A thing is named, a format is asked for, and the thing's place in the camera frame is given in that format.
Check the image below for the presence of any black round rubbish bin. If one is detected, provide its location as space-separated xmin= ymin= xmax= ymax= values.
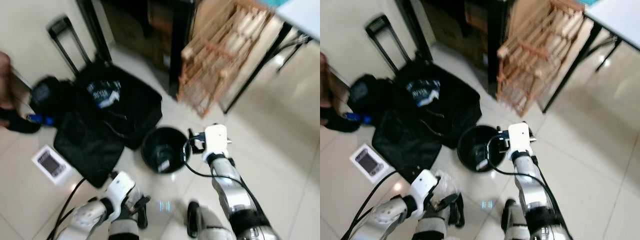
xmin=140 ymin=126 xmax=192 ymax=175
xmin=456 ymin=125 xmax=504 ymax=174

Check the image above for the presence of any person hand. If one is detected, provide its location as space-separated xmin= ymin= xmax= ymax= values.
xmin=320 ymin=52 xmax=335 ymax=110
xmin=0 ymin=51 xmax=17 ymax=112

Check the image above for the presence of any robot right leg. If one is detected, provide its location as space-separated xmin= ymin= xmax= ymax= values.
xmin=186 ymin=200 xmax=237 ymax=240
xmin=501 ymin=198 xmax=538 ymax=240

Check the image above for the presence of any white device packaging box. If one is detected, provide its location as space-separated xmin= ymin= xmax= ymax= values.
xmin=349 ymin=143 xmax=397 ymax=184
xmin=31 ymin=144 xmax=77 ymax=186

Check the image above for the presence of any black fabric suitcase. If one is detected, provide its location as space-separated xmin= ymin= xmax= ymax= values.
xmin=371 ymin=59 xmax=484 ymax=184
xmin=52 ymin=60 xmax=164 ymax=189

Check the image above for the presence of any wooden slatted rack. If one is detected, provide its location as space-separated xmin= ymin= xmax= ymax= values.
xmin=177 ymin=0 xmax=277 ymax=119
xmin=495 ymin=0 xmax=590 ymax=119

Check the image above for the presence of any dark wooden cabinet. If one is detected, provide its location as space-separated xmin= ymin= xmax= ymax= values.
xmin=395 ymin=0 xmax=512 ymax=97
xmin=77 ymin=0 xmax=197 ymax=99

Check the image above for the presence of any small blue item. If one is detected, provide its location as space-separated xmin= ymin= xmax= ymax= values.
xmin=345 ymin=112 xmax=373 ymax=125
xmin=27 ymin=113 xmax=55 ymax=126

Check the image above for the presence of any black backpack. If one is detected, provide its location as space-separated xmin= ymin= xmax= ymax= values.
xmin=347 ymin=74 xmax=396 ymax=117
xmin=29 ymin=75 xmax=81 ymax=118

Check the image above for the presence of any black shoe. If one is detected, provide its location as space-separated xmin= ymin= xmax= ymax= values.
xmin=0 ymin=107 xmax=42 ymax=135
xmin=320 ymin=106 xmax=356 ymax=133

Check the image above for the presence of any white table with black legs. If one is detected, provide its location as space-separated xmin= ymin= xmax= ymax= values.
xmin=222 ymin=0 xmax=321 ymax=115
xmin=541 ymin=0 xmax=640 ymax=115

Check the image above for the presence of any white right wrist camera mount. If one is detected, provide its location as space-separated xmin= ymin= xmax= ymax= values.
xmin=506 ymin=122 xmax=536 ymax=161
xmin=202 ymin=124 xmax=232 ymax=162

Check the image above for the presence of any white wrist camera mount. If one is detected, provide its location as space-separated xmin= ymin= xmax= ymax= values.
xmin=103 ymin=171 xmax=137 ymax=221
xmin=202 ymin=124 xmax=232 ymax=162
xmin=506 ymin=122 xmax=536 ymax=161
xmin=408 ymin=169 xmax=441 ymax=219

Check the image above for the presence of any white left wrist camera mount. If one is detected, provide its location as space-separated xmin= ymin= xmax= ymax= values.
xmin=408 ymin=169 xmax=441 ymax=219
xmin=103 ymin=171 xmax=137 ymax=221

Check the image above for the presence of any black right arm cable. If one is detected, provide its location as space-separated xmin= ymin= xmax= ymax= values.
xmin=486 ymin=133 xmax=563 ymax=211
xmin=179 ymin=134 xmax=261 ymax=211

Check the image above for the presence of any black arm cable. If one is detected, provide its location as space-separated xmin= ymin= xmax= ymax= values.
xmin=341 ymin=170 xmax=401 ymax=240
xmin=486 ymin=133 xmax=563 ymax=211
xmin=179 ymin=134 xmax=261 ymax=211
xmin=46 ymin=176 xmax=90 ymax=240

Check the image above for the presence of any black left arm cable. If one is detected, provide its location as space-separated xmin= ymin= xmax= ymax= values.
xmin=341 ymin=170 xmax=401 ymax=240
xmin=46 ymin=176 xmax=90 ymax=240

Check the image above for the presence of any black suitcase pull handle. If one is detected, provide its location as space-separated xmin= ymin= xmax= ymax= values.
xmin=365 ymin=14 xmax=412 ymax=65
xmin=47 ymin=16 xmax=96 ymax=76

